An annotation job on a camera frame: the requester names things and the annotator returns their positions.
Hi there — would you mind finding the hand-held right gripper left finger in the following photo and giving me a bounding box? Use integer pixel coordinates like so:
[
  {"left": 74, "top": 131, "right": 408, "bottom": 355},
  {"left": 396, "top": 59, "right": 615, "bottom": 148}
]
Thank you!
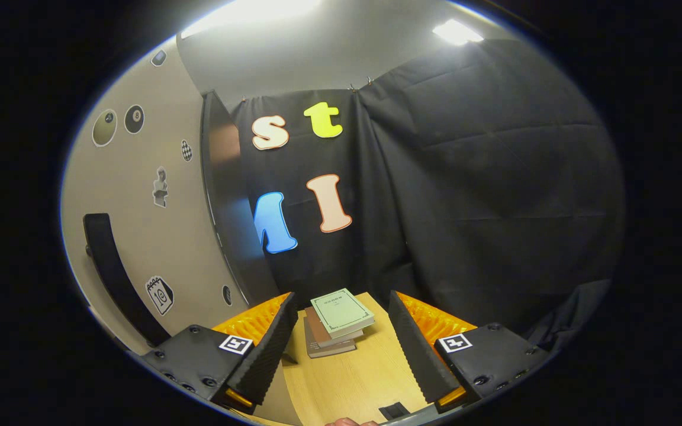
[{"left": 140, "top": 291, "right": 299, "bottom": 415}]

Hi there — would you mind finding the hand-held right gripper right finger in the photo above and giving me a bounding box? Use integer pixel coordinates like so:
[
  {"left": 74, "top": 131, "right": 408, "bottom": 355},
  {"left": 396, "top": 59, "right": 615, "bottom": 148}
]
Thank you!
[{"left": 388, "top": 290, "right": 552, "bottom": 409}]

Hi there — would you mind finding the dark grey cabinet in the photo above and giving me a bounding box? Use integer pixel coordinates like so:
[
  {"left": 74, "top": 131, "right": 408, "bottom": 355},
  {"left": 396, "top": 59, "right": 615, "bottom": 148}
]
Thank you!
[{"left": 201, "top": 90, "right": 282, "bottom": 308}]

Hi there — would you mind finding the brown book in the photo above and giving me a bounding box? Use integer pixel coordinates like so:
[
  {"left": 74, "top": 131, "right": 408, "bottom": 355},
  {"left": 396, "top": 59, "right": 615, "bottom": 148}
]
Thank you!
[{"left": 304, "top": 306, "right": 365, "bottom": 348}]

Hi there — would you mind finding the grey book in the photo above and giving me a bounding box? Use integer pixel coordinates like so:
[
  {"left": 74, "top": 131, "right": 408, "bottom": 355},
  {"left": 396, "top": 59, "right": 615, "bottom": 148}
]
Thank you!
[{"left": 304, "top": 317, "right": 358, "bottom": 359}]

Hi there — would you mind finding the green book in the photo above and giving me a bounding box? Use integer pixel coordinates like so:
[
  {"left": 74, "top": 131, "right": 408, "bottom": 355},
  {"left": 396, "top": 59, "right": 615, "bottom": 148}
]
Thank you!
[{"left": 310, "top": 288, "right": 375, "bottom": 340}]

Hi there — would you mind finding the black backdrop cloth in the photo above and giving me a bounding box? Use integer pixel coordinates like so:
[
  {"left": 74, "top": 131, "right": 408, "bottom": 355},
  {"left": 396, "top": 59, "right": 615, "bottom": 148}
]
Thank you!
[{"left": 231, "top": 38, "right": 626, "bottom": 356}]

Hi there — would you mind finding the ceiling light panel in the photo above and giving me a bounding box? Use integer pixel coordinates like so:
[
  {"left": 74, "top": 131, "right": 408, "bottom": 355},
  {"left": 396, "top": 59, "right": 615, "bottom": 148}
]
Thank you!
[
  {"left": 433, "top": 19, "right": 485, "bottom": 46},
  {"left": 181, "top": 0, "right": 324, "bottom": 37}
]

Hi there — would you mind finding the small black table bracket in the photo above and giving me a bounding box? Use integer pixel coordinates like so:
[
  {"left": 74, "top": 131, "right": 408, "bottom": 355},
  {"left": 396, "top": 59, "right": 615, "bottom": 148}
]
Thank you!
[{"left": 378, "top": 402, "right": 410, "bottom": 421}]

